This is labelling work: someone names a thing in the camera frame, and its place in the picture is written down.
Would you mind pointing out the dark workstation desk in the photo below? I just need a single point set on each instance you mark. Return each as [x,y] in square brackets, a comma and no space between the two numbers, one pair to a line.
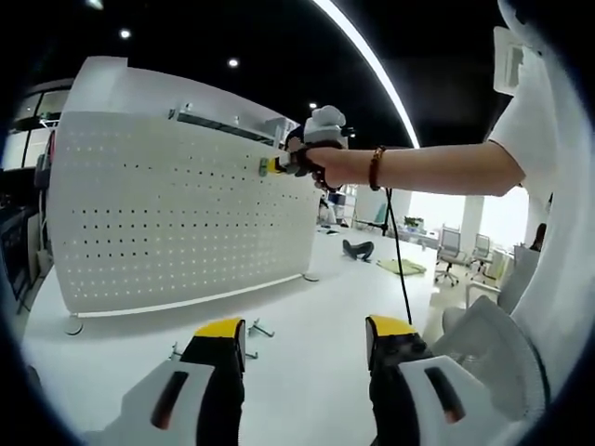
[14,251]

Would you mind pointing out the yellow-green cloth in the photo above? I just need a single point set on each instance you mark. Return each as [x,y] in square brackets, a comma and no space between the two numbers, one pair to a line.
[402,267]

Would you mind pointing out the grey metal shelving rack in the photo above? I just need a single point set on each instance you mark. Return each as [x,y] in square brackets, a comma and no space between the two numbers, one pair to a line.
[209,121]

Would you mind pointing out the white partition panel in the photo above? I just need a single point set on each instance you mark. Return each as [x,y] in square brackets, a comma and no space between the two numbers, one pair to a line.
[139,88]

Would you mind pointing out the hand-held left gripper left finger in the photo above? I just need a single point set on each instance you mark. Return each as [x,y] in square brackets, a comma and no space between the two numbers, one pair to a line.
[186,395]

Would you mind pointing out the grey mesh office chair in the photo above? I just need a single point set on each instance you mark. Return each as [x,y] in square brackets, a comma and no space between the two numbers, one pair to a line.
[481,246]
[448,246]

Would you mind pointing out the white mesh office chair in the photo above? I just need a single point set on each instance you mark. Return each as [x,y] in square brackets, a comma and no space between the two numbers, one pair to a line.
[493,334]

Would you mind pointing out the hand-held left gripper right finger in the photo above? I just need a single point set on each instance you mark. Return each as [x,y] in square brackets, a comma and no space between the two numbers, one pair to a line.
[418,399]

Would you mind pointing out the white perforated mounting plate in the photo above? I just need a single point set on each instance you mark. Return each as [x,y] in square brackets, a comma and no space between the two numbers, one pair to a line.
[176,223]

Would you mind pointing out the grey box device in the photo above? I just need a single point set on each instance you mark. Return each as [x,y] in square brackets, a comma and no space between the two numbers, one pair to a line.
[42,169]

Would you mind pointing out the long ceiling strip light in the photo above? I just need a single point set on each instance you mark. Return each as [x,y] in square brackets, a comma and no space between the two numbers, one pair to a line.
[372,60]

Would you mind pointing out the white chest-worn device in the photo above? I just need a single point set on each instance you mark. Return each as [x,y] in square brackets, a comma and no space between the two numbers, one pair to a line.
[504,60]

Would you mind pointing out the person's white shirt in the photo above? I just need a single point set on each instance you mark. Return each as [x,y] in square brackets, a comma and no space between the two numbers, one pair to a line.
[548,209]

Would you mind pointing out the black tripod stand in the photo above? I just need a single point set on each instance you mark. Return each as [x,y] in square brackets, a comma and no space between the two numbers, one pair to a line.
[372,225]

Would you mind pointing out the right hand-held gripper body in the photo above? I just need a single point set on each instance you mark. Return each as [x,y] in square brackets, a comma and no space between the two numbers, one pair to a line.
[327,123]

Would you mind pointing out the person's right hand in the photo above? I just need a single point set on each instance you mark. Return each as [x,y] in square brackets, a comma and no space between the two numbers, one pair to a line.
[344,167]

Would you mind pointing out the recessed ceiling spotlights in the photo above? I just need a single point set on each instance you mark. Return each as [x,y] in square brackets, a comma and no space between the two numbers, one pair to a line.
[233,61]

